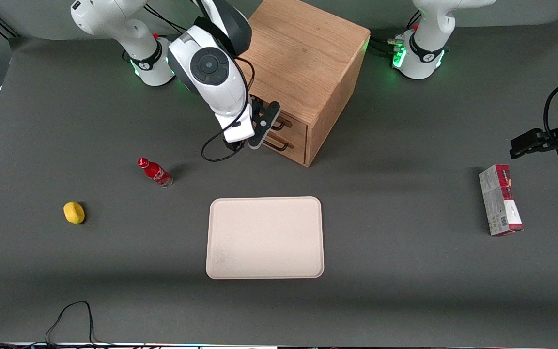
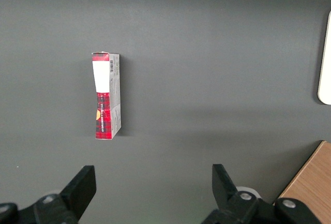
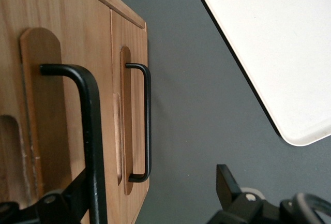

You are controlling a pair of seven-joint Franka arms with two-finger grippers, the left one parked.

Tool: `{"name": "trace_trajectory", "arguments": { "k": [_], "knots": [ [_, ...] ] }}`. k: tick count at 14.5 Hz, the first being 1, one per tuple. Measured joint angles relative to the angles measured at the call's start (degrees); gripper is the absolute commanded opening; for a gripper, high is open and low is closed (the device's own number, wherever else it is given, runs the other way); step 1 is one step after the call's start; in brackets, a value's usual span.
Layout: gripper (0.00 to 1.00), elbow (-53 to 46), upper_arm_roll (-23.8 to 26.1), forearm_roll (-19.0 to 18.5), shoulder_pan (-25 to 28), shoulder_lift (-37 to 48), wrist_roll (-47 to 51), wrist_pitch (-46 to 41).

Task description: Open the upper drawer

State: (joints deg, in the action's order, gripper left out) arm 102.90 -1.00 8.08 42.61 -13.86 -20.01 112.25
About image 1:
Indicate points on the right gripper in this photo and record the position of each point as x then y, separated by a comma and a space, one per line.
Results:
231, 145

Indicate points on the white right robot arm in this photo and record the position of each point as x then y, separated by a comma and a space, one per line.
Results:
211, 68

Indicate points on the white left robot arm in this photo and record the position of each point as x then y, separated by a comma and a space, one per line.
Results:
422, 53

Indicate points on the wooden drawer cabinet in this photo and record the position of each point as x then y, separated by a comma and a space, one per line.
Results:
308, 48

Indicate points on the red and grey carton box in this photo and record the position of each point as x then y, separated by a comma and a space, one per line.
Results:
497, 203

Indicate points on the beige rectangular tray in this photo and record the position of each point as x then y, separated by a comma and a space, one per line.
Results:
264, 237

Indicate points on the red cola bottle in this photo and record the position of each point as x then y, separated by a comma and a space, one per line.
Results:
155, 172

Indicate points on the yellow lemon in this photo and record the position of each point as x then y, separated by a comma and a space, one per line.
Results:
73, 213

